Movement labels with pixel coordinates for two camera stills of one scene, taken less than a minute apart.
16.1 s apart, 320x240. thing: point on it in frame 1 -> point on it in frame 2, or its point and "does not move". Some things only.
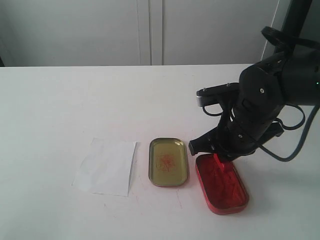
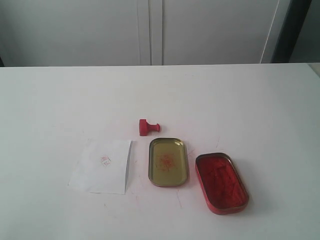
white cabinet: (110, 33) does not move
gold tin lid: (168, 162) does not move
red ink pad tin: (224, 191) does not move
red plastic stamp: (227, 167) -> (144, 127)
